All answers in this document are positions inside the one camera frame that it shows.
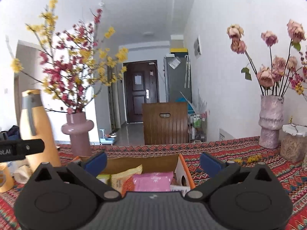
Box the green white snack packet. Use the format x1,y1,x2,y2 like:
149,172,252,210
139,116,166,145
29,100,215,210
96,174,111,185

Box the red yellow berry sprigs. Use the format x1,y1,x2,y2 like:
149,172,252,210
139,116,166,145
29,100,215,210
287,51,306,99

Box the pink glass vase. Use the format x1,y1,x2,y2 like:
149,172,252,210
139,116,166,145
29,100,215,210
61,112,94,157

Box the dried pink roses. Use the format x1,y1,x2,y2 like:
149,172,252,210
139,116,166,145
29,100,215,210
226,19,306,97

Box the yellow mug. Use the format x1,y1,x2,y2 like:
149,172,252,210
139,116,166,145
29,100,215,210
0,163,14,193

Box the brown wooden chair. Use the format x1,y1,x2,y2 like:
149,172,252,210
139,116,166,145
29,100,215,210
142,102,189,145

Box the yellow thermos jug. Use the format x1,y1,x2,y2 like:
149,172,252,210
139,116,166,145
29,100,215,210
19,89,61,171

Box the pink snack packet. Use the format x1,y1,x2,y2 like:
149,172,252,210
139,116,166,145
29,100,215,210
132,172,174,192

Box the yellow box on refrigerator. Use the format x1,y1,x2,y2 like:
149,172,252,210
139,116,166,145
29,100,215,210
170,48,188,53

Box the orange red snack packet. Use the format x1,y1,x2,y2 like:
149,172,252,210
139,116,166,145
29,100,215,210
111,165,143,197

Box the red cardboard snack box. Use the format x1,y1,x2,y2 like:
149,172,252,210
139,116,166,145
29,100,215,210
73,154,195,196

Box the pink yellow blossom branches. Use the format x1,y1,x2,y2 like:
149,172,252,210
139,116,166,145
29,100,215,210
26,0,129,114

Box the patterned red tablecloth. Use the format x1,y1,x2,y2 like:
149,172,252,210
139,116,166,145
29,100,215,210
0,136,307,230

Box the textured pink ceramic vase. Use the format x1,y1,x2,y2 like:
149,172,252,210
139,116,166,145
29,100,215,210
259,95,284,149

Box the fallen yellow flower petals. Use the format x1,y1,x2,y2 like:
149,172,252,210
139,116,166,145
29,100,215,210
233,154,262,165

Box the wall electrical panel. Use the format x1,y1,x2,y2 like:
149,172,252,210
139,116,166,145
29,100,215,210
194,36,201,59

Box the grey refrigerator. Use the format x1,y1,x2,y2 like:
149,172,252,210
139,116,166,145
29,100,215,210
164,53,192,102

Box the dark brown entrance door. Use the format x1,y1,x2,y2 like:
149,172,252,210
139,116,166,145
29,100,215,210
123,60,159,123

